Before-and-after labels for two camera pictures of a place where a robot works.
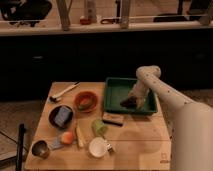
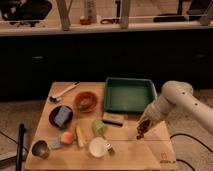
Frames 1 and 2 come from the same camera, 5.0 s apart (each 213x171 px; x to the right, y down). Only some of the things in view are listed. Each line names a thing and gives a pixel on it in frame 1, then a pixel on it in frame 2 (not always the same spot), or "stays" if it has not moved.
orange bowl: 85,102 stays
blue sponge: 62,115 stays
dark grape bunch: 129,102 → 143,128
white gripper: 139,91 → 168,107
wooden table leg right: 124,20 stays
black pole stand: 21,133 stays
